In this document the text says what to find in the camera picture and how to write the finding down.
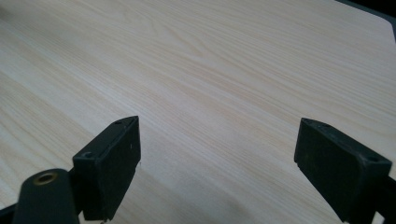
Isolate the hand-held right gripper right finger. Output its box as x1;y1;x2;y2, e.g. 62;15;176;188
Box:
293;117;393;224

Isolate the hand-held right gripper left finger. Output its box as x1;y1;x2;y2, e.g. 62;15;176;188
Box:
72;115;142;222

